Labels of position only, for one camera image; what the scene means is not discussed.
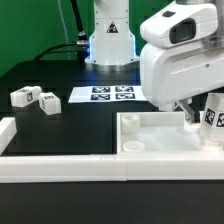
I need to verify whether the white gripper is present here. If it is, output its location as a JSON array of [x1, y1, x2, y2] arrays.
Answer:
[[140, 41, 224, 124]]

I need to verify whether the white square tabletop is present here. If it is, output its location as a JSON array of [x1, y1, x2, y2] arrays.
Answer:
[[116, 111, 224, 160]]

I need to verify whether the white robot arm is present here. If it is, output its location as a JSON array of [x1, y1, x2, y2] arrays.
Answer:
[[85, 0, 224, 123]]

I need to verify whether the white L-shaped obstacle fence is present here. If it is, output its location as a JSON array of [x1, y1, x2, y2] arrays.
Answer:
[[0, 117, 224, 183]]

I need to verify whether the white sheet with fiducial tags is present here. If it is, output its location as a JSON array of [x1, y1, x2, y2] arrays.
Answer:
[[68, 85, 146, 103]]

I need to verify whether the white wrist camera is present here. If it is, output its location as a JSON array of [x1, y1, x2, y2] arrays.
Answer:
[[140, 1, 218, 48]]

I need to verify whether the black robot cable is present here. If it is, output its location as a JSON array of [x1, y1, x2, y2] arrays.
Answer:
[[33, 0, 90, 62]]

